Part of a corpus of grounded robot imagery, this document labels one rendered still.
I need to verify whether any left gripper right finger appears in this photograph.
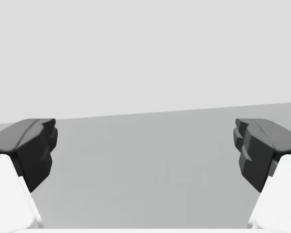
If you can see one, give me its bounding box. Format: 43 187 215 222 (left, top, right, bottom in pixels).
233 118 291 230

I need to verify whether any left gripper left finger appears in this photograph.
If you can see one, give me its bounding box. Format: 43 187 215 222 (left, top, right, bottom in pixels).
0 118 58 230

